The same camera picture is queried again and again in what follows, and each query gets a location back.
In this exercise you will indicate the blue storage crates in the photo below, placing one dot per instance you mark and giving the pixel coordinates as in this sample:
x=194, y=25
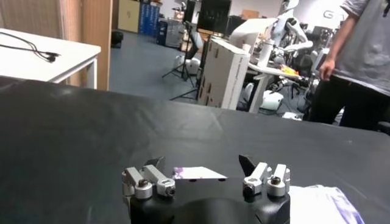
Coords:
x=149, y=19

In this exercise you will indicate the black trash bin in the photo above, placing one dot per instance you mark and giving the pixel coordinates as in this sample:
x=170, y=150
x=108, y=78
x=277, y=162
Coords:
x=117, y=39

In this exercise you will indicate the lavender t-shirt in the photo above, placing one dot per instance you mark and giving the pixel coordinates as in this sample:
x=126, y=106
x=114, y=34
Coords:
x=320, y=204

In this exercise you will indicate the person right forearm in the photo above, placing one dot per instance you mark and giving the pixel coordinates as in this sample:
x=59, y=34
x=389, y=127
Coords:
x=341, y=39

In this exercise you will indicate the person right hand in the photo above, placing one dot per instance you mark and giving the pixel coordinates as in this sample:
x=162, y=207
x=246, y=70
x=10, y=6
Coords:
x=327, y=69

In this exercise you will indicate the black tripod stand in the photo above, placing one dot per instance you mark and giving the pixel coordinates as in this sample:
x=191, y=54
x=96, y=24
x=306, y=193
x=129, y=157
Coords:
x=213, y=15

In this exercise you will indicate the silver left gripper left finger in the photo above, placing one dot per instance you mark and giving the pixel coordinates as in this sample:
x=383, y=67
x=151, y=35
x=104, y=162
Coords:
x=152, y=179

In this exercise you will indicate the white rounded robot shell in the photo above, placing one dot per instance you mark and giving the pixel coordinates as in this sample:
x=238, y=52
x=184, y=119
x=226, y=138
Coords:
x=272, y=100

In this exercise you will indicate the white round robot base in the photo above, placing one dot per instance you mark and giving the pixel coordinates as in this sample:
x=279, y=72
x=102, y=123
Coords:
x=190, y=65

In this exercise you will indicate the small white standing desk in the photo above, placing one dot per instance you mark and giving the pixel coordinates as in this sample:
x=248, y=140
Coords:
x=259, y=91

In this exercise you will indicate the white curved sheet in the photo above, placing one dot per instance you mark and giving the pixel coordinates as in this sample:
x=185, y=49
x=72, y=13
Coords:
x=250, y=30

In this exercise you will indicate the tall white cardboard box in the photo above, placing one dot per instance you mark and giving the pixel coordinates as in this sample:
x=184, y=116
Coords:
x=222, y=76

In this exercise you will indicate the white table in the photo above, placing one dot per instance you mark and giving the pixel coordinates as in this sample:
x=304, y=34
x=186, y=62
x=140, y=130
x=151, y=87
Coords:
x=61, y=65

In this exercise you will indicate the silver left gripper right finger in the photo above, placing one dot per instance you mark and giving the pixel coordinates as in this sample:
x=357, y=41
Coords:
x=262, y=179

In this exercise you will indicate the beige cabinet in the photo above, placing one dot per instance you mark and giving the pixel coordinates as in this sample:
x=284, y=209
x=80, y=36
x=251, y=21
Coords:
x=128, y=15

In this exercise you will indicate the orange snack packet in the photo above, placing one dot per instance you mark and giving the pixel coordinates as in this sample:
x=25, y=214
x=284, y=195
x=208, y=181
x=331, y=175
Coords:
x=289, y=70

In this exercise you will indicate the white humanoid robot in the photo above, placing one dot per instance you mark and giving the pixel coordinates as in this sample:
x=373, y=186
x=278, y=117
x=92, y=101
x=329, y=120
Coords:
x=292, y=30

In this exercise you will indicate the black plastic table cover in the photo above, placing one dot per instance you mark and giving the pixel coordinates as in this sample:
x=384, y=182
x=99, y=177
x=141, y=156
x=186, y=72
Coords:
x=91, y=128

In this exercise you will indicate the person in grey shirt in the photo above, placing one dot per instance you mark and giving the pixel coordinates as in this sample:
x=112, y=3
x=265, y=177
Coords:
x=365, y=45

